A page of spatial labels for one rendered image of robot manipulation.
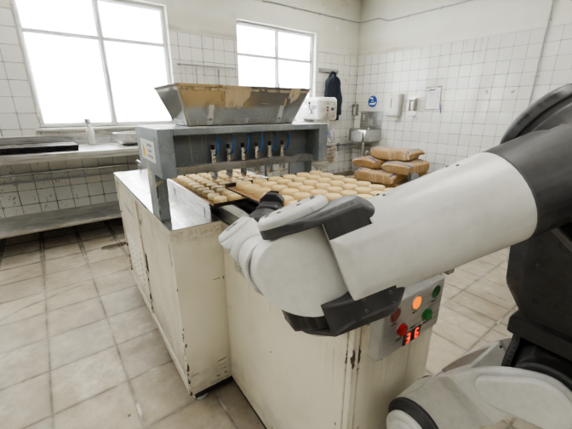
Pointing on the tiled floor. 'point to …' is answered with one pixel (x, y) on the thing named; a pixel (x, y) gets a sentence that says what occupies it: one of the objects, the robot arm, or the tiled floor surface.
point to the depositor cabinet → (180, 282)
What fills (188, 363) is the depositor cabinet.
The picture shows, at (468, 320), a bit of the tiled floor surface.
